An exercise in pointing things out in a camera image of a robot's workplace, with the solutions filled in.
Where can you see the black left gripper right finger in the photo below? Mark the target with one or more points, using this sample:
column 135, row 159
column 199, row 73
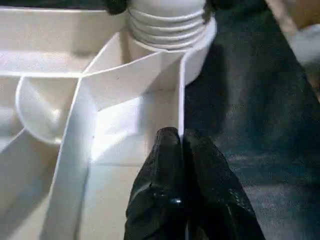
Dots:
column 215, row 195

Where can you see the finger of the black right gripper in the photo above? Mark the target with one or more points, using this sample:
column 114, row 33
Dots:
column 211, row 7
column 116, row 6

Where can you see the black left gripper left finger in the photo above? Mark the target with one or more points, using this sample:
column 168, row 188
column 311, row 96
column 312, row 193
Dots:
column 157, row 195

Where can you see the white plastic table leg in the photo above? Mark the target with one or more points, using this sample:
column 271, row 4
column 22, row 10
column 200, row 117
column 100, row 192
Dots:
column 167, row 25

